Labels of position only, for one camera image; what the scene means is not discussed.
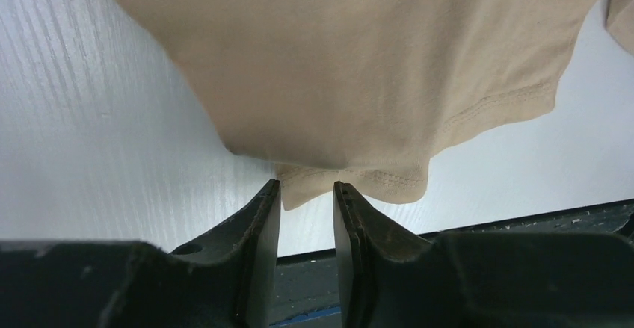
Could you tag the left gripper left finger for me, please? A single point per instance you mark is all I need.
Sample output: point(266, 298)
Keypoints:
point(222, 278)

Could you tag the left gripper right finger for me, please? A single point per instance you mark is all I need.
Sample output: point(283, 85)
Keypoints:
point(390, 277)

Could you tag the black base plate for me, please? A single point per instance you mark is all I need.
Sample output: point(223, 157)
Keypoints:
point(306, 291)

